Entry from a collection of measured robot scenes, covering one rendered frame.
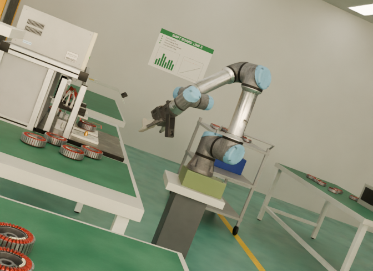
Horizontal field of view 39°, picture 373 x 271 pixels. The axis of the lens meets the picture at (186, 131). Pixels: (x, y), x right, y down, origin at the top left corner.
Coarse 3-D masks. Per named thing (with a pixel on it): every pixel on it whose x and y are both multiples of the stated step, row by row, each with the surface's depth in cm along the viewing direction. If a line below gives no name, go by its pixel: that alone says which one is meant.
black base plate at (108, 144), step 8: (48, 112) 325; (56, 120) 307; (40, 128) 264; (64, 128) 291; (72, 136) 277; (104, 136) 318; (112, 136) 330; (72, 144) 267; (80, 144) 268; (88, 144) 272; (96, 144) 280; (104, 144) 290; (112, 144) 300; (104, 152) 270; (112, 152) 276; (120, 152) 286; (120, 160) 272
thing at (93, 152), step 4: (80, 148) 253; (84, 148) 251; (88, 148) 258; (92, 148) 259; (96, 148) 260; (84, 152) 251; (88, 152) 250; (92, 152) 250; (96, 152) 252; (100, 152) 255; (88, 156) 252; (92, 156) 252; (96, 156) 252; (100, 156) 254
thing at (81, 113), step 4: (64, 108) 279; (68, 108) 280; (72, 108) 281; (80, 108) 281; (84, 108) 284; (64, 112) 281; (80, 112) 281; (84, 112) 282; (80, 116) 282; (84, 116) 285
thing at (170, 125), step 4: (168, 116) 251; (172, 116) 252; (168, 120) 251; (172, 120) 252; (168, 124) 251; (172, 124) 252; (168, 128) 250; (172, 128) 252; (168, 132) 250; (172, 132) 252; (168, 136) 250; (172, 136) 253
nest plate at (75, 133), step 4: (72, 132) 281; (76, 132) 286; (80, 132) 291; (76, 136) 279; (80, 136) 279; (84, 136) 284; (88, 136) 289; (92, 136) 294; (88, 140) 280; (92, 140) 281; (96, 140) 285
